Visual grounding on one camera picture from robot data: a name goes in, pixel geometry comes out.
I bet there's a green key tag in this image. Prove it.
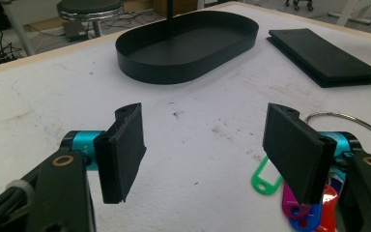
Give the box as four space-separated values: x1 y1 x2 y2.
250 156 284 196

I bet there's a magenta key tag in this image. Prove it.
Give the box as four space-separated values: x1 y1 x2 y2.
281 182 313 221

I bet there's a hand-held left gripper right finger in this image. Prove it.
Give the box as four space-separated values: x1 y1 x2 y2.
262 101 338 206

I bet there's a metal key ring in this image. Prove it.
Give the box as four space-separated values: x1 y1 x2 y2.
303 111 371 153

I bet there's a black oval tray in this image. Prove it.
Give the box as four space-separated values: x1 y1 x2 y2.
115 10 260 85

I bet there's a black floor cable tangle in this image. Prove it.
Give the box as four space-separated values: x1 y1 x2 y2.
0 30 25 67

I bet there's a dark floor box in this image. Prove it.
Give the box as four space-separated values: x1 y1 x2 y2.
62 20 90 43

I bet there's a blue key tag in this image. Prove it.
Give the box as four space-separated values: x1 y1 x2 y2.
288 202 323 231

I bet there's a white desk frame leg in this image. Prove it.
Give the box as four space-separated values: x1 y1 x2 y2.
0 0 37 57
328 0 371 27

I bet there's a white foam mat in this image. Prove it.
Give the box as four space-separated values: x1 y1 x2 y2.
0 1 371 232

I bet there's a black wallet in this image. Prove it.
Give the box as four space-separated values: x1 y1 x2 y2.
266 28 371 89

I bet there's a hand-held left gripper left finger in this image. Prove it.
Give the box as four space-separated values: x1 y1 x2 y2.
93 101 148 205

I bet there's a black stand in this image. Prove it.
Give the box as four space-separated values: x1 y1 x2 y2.
166 0 175 37

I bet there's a red key tag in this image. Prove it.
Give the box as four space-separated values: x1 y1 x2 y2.
315 183 339 232

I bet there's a black caster chair base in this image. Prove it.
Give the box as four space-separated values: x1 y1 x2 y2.
284 0 315 13

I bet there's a black round stool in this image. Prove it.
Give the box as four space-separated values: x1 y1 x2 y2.
56 0 126 38

